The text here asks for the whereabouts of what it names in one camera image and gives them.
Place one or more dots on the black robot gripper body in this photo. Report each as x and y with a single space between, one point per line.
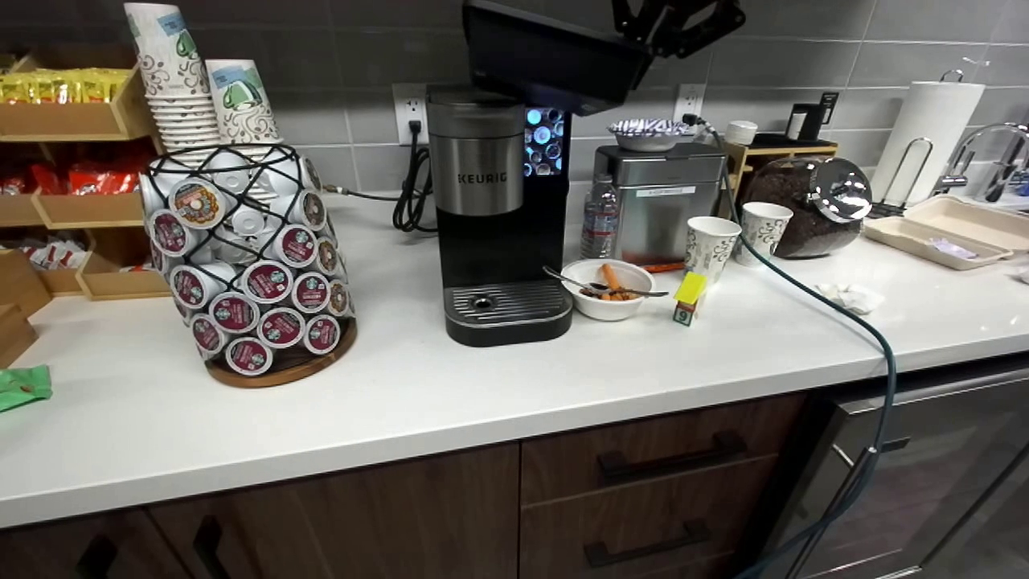
676 27

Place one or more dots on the black square bowl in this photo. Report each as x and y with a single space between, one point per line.
546 61

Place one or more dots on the patterned paper plate bowl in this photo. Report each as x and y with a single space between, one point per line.
653 134

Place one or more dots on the black Keurig coffee maker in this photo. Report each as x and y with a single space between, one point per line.
499 182

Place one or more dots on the glass coffee bean jar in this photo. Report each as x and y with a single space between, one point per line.
828 201

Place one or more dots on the small white ceramic bowl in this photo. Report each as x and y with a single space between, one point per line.
607 289

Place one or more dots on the green packet on counter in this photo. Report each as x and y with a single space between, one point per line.
24 387

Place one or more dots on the wooden shelf organizer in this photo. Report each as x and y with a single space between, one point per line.
746 158

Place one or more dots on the clear plastic water bottle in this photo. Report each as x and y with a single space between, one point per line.
598 218

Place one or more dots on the patterned paper cup far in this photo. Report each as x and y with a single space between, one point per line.
707 245

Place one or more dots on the patterned paper cup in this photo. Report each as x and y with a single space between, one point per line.
707 245
763 226

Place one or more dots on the patterned paper cup near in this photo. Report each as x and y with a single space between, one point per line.
763 226

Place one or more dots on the paper towel roll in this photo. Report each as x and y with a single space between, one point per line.
919 143

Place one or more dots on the chrome sink faucet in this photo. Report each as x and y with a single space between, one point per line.
989 164

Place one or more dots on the crumpled white napkin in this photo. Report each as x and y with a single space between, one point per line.
851 298

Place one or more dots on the open beige takeout container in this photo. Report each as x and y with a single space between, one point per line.
953 232

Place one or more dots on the stack of paper cups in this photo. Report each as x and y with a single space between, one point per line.
171 71

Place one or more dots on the wooden snack shelf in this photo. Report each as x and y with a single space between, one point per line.
73 129

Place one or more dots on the white wall outlet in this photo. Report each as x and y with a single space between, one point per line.
410 105

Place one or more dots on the black drawer handle upper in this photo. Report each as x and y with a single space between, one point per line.
614 467

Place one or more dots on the black drawer handle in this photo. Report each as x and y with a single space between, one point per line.
614 467
598 554

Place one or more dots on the wire k-cup pod holder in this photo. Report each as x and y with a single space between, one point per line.
250 260

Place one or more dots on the black drawer handle lower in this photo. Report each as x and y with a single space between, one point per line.
598 554

